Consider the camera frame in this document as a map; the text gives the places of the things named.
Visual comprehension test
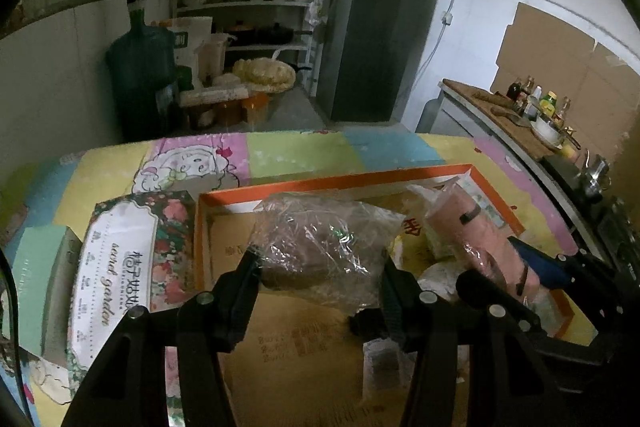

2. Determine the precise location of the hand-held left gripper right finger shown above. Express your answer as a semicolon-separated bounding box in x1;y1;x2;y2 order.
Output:
377;257;572;427

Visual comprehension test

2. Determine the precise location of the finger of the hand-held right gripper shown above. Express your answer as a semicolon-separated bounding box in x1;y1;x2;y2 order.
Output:
506;234;586;290
455;269;551;340

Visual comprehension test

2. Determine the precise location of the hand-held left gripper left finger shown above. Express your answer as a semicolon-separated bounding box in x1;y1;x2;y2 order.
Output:
60;248;263;427

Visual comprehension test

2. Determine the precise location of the pink roll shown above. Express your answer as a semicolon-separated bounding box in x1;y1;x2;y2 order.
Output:
407;179;538;305

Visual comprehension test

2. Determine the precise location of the orange rimmed cardboard box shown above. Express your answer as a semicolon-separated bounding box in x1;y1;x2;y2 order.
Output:
194;163;603;427

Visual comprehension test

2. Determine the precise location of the yellow cloth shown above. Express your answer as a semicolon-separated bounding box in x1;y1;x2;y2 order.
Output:
390;231;432;269

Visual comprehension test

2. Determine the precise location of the small clear plastic bag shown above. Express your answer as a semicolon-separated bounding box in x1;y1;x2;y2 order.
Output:
361;336;407;403

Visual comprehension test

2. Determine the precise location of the black gas stove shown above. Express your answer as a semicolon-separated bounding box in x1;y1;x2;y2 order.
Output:
542;154;640;258

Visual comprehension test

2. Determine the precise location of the metal kettle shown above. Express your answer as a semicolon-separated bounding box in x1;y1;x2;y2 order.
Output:
575;152;614;198

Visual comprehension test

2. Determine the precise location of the floral tissue pack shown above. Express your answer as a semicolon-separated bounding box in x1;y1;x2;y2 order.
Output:
65;190;197;400

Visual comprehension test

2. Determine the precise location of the white mixing bowl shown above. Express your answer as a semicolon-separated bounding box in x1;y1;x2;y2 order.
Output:
530;117;567;146

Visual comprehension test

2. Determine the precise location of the colourful cartoon play mat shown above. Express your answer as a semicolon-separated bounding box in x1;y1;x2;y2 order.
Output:
0;131;601;427

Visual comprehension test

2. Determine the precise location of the row of condiment bottles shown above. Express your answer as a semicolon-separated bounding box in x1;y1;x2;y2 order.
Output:
505;76;573;128

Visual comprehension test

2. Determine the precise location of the kitchen counter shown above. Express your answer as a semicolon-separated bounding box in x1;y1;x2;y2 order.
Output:
437;78;640;258

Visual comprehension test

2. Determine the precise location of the wooden cutting board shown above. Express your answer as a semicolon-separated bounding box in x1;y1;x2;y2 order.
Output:
442;79;556;160

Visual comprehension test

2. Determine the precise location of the gas cylinder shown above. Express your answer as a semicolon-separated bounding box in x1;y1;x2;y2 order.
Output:
415;98;446;135

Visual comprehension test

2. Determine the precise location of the flat beige box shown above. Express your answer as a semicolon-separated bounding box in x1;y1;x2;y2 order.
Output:
179;87;250;108

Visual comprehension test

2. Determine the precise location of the green sponge pack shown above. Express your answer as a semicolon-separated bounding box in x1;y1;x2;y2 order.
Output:
9;226;87;370

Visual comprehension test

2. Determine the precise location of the basket of yellow noodles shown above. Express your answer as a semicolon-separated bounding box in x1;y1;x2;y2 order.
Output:
231;58;297;94

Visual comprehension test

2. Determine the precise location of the clear plastic pitcher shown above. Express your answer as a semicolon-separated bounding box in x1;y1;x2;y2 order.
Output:
194;33;236;82

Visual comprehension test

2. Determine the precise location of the large water jug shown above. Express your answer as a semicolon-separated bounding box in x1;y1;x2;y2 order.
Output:
104;24;180;142

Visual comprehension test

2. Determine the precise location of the paper bag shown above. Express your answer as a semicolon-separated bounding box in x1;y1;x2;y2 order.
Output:
166;16;215;75

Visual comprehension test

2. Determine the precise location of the black frying pan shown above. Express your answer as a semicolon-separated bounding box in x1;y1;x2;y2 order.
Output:
227;22;308;48

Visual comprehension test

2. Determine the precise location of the dark grey fridge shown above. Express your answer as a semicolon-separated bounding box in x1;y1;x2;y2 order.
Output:
316;0;442;124

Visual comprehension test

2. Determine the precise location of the cardboard sheet on wall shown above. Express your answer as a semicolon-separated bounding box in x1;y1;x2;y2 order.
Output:
489;1;640;168

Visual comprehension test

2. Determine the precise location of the black cable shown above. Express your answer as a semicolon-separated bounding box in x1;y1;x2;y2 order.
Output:
0;247;33;427

